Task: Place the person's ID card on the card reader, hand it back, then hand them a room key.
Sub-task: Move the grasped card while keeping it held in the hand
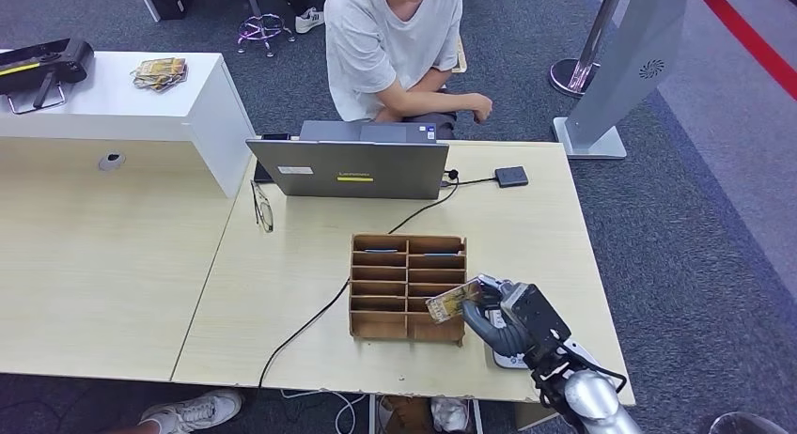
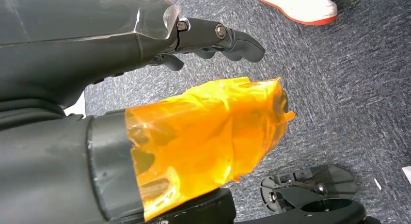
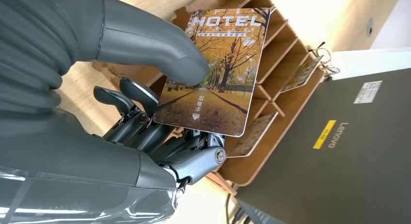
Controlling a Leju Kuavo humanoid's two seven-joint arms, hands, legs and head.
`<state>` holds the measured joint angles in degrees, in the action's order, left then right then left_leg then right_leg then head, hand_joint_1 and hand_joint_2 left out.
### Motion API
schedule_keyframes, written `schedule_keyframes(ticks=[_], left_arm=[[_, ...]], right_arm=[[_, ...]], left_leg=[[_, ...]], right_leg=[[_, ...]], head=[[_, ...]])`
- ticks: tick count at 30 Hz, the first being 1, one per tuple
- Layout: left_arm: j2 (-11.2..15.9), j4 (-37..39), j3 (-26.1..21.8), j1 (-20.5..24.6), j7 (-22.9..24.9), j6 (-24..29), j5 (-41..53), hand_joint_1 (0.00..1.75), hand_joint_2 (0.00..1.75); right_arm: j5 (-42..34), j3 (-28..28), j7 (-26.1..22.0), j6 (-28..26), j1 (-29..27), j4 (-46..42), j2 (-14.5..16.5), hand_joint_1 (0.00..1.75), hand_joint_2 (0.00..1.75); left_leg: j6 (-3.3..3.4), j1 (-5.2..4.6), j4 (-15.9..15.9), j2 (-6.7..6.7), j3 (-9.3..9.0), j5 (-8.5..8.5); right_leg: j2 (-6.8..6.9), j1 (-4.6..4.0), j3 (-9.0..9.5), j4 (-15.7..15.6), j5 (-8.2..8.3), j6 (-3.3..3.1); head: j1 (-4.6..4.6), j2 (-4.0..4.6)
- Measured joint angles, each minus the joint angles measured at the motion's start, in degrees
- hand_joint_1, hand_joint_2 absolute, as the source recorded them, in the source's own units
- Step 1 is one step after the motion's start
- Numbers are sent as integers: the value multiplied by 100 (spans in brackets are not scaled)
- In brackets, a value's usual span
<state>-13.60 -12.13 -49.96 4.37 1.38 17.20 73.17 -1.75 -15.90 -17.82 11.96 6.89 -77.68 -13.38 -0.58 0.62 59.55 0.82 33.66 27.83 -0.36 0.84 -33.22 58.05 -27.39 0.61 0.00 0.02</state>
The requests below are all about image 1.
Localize white crumpled bag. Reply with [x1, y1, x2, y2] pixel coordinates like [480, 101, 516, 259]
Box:
[430, 396, 469, 434]

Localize chrome stool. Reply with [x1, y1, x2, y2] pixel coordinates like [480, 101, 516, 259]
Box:
[217, 0, 297, 57]

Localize gold patterned ID card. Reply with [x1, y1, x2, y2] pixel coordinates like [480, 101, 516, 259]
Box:
[426, 278, 484, 325]

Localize grey laptop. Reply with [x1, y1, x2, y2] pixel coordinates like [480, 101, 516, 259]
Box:
[245, 119, 451, 201]

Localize silver kiosk stand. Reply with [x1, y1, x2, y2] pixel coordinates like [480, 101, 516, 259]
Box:
[553, 0, 691, 161]

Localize white card reader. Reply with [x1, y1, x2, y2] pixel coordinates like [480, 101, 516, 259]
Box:
[485, 306, 530, 371]

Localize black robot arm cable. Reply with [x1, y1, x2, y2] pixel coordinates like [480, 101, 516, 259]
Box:
[547, 337, 629, 396]

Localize thin black hub cable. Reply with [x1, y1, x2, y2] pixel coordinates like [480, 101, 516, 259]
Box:
[440, 177, 498, 189]

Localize small dark square hub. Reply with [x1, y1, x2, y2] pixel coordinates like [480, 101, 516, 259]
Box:
[494, 165, 530, 189]

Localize black device with wire stand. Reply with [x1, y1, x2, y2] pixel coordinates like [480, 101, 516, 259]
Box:
[0, 38, 95, 116]

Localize black-rimmed eyeglasses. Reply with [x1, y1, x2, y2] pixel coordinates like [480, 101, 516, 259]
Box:
[250, 179, 275, 235]

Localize chrome stanchion post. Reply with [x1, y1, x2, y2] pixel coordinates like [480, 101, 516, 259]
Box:
[549, 0, 627, 99]

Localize white cabinet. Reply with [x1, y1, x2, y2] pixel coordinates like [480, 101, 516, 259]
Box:
[0, 50, 257, 199]

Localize stack of gold cards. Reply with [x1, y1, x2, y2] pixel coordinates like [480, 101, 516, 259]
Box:
[131, 56, 189, 93]

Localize wooden card organizer box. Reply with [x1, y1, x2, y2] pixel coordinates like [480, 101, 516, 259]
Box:
[348, 233, 468, 348]

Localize person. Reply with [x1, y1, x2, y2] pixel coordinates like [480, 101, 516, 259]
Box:
[323, 0, 494, 140]

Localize white cable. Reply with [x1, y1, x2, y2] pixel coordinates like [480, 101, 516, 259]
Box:
[280, 390, 368, 434]

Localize brown box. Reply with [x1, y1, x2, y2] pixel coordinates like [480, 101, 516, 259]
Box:
[378, 395, 437, 434]

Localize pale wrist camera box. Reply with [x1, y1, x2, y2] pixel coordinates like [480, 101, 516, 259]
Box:
[499, 283, 572, 361]

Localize large white sneaker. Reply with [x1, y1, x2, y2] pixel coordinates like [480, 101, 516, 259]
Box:
[137, 388, 244, 434]

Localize clear round object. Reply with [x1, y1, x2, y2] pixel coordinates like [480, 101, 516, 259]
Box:
[708, 411, 792, 434]

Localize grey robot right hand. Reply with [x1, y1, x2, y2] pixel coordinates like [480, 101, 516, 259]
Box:
[461, 273, 530, 359]

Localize black laptop power cable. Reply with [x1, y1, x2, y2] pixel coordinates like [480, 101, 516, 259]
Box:
[258, 168, 461, 389]

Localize person's right hand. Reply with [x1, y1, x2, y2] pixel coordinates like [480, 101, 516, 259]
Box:
[470, 93, 494, 125]

